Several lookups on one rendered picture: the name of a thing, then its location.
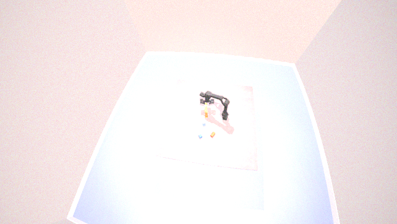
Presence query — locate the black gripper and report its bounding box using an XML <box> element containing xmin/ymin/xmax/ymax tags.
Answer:
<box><xmin>200</xmin><ymin>99</ymin><xmax>215</xmax><ymax>104</ymax></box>

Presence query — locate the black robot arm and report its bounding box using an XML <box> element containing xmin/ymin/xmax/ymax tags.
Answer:
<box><xmin>200</xmin><ymin>91</ymin><xmax>230</xmax><ymax>121</ymax></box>

